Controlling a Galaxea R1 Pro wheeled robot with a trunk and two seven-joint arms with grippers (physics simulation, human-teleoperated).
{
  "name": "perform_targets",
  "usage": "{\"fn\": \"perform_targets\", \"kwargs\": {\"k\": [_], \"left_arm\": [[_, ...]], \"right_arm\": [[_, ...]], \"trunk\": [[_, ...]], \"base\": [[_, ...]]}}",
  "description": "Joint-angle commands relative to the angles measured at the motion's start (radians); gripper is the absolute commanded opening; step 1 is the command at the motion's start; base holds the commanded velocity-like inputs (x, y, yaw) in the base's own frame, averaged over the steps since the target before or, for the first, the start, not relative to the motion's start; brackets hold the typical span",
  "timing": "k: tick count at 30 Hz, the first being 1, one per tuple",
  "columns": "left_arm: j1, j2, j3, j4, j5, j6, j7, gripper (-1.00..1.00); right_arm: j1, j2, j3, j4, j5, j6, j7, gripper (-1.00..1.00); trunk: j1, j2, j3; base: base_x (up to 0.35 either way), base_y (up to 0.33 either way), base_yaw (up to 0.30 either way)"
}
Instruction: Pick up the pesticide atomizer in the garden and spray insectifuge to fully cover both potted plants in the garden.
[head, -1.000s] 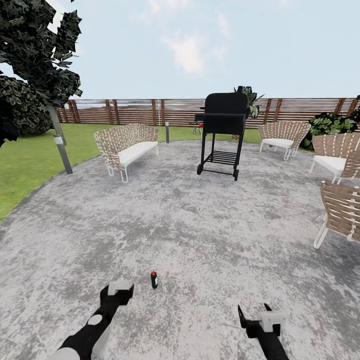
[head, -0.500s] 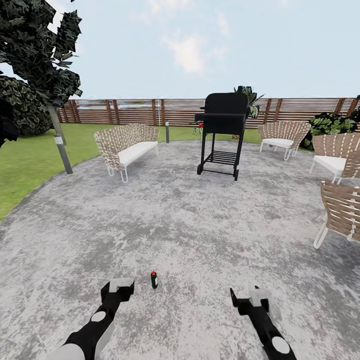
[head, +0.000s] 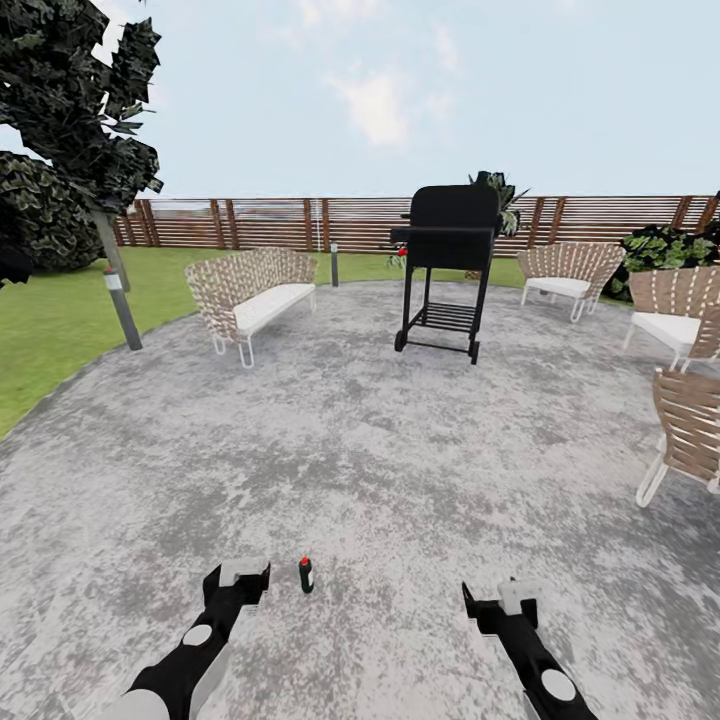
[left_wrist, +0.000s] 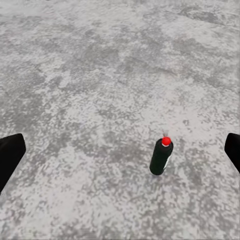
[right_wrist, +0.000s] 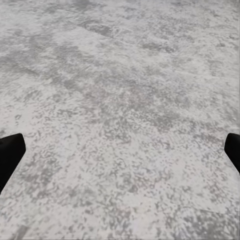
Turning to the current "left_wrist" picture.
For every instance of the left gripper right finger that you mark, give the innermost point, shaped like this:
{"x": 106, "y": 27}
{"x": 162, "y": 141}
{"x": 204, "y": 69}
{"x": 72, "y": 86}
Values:
{"x": 232, "y": 148}

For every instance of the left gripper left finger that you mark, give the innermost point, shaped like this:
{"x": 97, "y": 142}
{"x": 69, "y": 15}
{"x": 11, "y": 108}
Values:
{"x": 12, "y": 149}

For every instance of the insectifuge atomizer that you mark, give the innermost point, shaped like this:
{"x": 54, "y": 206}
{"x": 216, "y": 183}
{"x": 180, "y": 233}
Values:
{"x": 162, "y": 151}

